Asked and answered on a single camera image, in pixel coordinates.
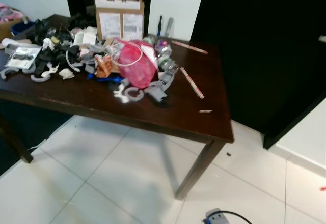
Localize small white box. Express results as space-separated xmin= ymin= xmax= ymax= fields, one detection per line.
xmin=73 ymin=27 xmax=98 ymax=46

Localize small open cardboard box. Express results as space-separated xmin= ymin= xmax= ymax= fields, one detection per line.
xmin=0 ymin=18 xmax=26 ymax=42

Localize dark wooden table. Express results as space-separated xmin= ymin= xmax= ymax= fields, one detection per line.
xmin=0 ymin=14 xmax=235 ymax=200

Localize white plastic clip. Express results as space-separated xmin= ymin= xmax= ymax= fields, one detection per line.
xmin=113 ymin=84 xmax=130 ymax=104

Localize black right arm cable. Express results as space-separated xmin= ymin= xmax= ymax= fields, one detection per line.
xmin=216 ymin=211 xmax=254 ymax=224

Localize grey curved plastic piece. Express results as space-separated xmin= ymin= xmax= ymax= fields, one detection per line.
xmin=0 ymin=66 xmax=22 ymax=81
xmin=31 ymin=63 xmax=60 ymax=83

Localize paper chopstick sleeve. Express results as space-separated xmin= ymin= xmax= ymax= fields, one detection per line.
xmin=179 ymin=66 xmax=205 ymax=100
xmin=171 ymin=40 xmax=208 ymax=55

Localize black pen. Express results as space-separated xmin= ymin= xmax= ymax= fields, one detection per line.
xmin=156 ymin=15 xmax=164 ymax=37

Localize blue strip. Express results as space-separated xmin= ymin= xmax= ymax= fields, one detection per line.
xmin=86 ymin=74 xmax=123 ymax=83

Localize clear plastic bottle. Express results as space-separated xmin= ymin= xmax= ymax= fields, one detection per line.
xmin=159 ymin=56 xmax=180 ymax=76

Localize pink cloth bundle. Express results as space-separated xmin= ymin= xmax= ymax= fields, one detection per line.
xmin=0 ymin=3 xmax=26 ymax=23

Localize orange crumpled wrapper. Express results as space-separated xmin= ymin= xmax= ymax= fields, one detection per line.
xmin=94 ymin=55 xmax=114 ymax=79

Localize cardboard box with white labels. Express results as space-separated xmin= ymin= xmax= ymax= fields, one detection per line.
xmin=93 ymin=0 xmax=145 ymax=42

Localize white printed plastic bag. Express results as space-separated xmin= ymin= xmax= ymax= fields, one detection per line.
xmin=5 ymin=46 xmax=41 ymax=71

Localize pink mesh bag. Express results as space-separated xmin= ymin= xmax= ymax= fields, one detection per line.
xmin=118 ymin=39 xmax=158 ymax=90

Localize grey plastic part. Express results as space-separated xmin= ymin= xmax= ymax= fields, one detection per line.
xmin=144 ymin=71 xmax=176 ymax=106

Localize white crumpled tissue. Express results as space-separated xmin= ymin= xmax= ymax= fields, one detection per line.
xmin=58 ymin=68 xmax=76 ymax=80

